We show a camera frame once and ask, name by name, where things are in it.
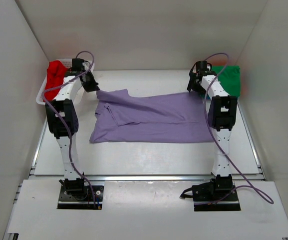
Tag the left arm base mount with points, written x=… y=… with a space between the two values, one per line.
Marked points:
x=77 y=194

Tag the red t-shirt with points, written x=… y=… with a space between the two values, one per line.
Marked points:
x=55 y=77

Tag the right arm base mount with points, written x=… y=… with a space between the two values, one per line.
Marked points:
x=217 y=195

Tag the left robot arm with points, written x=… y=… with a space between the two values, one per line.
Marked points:
x=63 y=123

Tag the green folded t-shirt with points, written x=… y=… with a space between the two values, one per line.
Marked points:
x=230 y=80

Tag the purple t-shirt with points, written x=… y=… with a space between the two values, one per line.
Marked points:
x=170 y=118

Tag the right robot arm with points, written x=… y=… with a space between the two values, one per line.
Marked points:
x=220 y=115

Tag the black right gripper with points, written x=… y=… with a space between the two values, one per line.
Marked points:
x=191 y=86

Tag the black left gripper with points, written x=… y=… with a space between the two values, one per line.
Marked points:
x=93 y=87

